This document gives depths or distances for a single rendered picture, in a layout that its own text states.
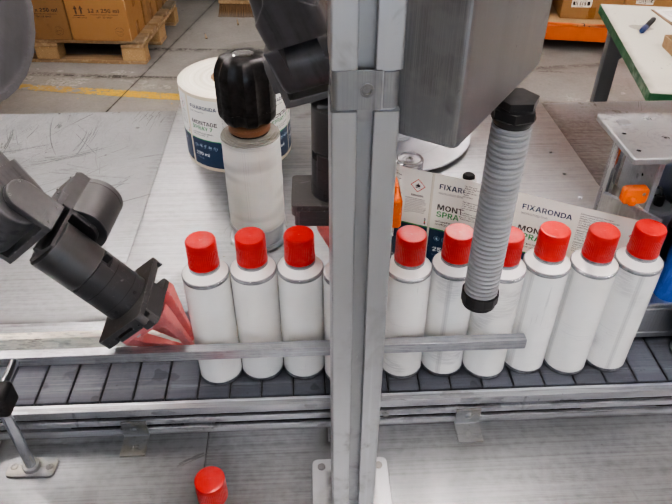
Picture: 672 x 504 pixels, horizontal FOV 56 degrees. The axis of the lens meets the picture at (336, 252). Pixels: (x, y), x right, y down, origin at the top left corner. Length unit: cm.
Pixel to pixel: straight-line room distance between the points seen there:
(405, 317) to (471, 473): 20
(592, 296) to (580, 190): 47
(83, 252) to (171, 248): 33
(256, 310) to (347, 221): 28
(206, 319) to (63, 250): 16
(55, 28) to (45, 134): 276
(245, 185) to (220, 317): 26
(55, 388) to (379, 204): 53
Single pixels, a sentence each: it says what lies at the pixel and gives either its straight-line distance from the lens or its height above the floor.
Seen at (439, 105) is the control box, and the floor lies 131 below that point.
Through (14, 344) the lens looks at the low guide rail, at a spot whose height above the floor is 91.
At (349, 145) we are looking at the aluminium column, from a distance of 42.
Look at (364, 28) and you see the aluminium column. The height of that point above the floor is 136.
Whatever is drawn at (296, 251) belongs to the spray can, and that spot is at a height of 107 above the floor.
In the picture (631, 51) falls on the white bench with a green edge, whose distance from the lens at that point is 213.
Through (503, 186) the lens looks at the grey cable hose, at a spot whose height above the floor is 121.
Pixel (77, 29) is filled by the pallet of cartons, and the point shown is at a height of 21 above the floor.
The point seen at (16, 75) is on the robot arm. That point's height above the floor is 141.
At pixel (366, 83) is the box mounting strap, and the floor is 133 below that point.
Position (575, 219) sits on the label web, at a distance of 82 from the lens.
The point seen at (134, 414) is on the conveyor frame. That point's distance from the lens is 81.
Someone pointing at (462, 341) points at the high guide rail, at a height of 96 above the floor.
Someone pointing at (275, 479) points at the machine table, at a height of 83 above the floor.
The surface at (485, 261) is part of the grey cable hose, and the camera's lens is 57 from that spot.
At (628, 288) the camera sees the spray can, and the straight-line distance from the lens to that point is 78.
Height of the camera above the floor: 149
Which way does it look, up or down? 38 degrees down
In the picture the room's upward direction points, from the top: straight up
